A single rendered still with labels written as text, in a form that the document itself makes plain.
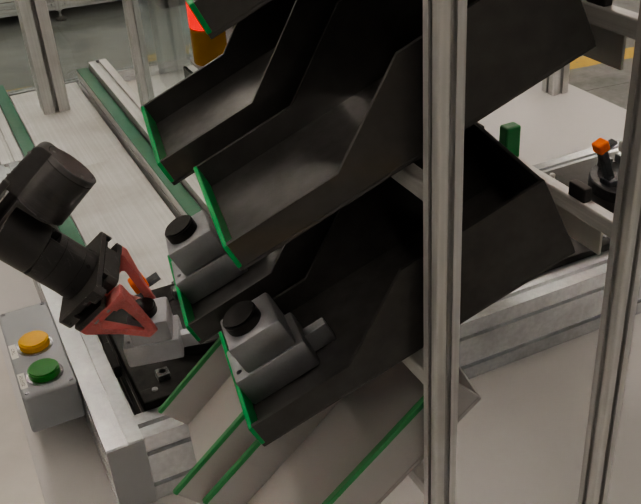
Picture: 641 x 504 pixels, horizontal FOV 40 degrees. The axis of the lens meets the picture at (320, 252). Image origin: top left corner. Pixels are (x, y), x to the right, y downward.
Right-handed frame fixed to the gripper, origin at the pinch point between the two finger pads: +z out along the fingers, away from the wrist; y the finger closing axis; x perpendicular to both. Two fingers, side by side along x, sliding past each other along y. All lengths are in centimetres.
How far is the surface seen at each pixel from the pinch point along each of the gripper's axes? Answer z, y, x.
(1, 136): -7, 92, 44
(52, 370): 0.1, 7.5, 19.8
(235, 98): -13.4, -7.2, -29.1
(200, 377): 6.2, -7.0, -1.4
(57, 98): 1, 113, 39
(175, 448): 12.6, -5.4, 10.6
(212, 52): -3.9, 36.3, -17.3
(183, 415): 8.0, -7.9, 3.6
